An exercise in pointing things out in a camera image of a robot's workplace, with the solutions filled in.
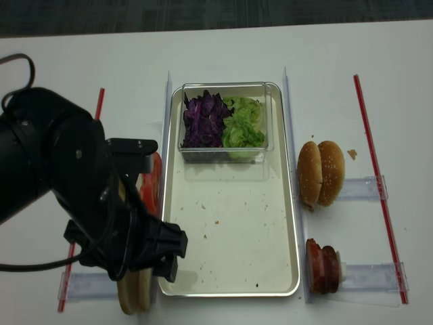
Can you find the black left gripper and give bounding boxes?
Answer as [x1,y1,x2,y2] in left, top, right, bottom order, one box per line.
[63,172,187,282]

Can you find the pale bun bottom half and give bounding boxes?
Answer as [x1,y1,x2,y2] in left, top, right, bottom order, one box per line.
[138,268,152,311]

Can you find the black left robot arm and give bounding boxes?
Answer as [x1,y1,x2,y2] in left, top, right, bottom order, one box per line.
[1,87,187,282]

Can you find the green lettuce leaves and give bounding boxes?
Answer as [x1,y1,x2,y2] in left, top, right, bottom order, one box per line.
[221,96,265,161]

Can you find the dark brown meat patty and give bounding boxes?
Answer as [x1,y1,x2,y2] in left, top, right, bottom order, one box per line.
[322,246,340,294]

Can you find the bread crumb on table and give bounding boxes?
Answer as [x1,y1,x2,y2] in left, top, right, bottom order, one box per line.
[347,150,357,160]

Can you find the golden bun top half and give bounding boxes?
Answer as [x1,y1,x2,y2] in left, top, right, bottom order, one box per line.
[117,271,139,315]

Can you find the metal baking tray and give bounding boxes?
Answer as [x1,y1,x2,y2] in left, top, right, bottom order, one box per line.
[159,82,300,297]

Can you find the clear plastic salad container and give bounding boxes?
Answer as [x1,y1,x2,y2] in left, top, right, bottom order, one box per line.
[177,82,273,163]

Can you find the purple cabbage leaves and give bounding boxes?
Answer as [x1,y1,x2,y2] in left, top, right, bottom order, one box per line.
[182,90,234,148]

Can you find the white patty pusher block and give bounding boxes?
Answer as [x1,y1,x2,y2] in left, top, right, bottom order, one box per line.
[336,251,347,284]

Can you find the left red guide strip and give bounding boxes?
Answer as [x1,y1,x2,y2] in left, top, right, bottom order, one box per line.
[58,88,105,313]

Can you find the red guide strip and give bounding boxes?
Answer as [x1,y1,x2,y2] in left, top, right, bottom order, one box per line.
[353,74,409,305]
[58,88,105,313]

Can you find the right sesame bun half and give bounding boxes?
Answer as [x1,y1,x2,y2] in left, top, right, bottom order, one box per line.
[318,141,345,207]

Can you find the right red guide strip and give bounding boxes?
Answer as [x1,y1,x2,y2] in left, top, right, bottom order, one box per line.
[353,74,409,305]

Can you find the clear left bun holder rail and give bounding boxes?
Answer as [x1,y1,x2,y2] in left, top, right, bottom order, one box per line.
[58,272,118,301]

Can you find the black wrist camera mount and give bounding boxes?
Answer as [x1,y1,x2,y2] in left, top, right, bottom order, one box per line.
[106,138,158,185]

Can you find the left long clear rail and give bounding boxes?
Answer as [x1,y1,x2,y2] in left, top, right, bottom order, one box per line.
[158,72,173,221]

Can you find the long clear rail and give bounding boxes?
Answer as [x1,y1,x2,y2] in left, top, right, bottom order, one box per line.
[158,72,173,221]
[282,67,313,304]

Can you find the right long clear rail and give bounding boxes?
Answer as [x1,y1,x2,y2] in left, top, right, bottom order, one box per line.
[282,67,313,304]

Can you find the clear patty holder rail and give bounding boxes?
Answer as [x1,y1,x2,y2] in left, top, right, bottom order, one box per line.
[338,263,409,292]

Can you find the clear sesame bun holder rail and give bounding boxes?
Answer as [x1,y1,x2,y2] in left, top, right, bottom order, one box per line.
[336,175,388,201]

